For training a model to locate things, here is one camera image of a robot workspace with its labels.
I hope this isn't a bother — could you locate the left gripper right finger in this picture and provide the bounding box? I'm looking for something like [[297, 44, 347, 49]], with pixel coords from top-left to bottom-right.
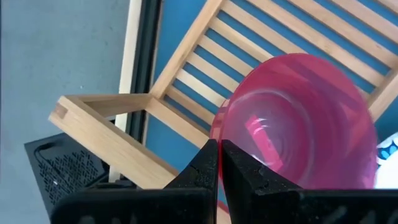
[[221, 139, 398, 224]]

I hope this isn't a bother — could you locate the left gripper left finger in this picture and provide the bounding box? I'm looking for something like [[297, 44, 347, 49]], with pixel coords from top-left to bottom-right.
[[50, 139, 220, 224]]

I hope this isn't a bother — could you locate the pink plastic bowl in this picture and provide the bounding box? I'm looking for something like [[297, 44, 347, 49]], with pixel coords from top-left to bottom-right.
[[210, 52, 379, 215]]

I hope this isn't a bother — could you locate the blue white patterned bowl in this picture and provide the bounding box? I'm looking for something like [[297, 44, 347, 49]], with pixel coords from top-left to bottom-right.
[[374, 132, 398, 190]]

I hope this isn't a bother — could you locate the wooden slatted shelf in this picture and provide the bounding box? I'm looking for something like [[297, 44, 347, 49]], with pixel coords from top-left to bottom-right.
[[48, 0, 398, 190]]

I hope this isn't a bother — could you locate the black perforated computer case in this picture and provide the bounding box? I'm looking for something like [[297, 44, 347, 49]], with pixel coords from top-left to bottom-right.
[[24, 132, 137, 218]]

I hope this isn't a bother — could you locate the light wooden table board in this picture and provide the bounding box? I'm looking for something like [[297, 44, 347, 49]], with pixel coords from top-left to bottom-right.
[[108, 0, 143, 184]]

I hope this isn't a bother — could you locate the black table frame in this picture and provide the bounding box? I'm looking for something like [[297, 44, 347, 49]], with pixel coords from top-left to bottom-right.
[[90, 0, 163, 190]]

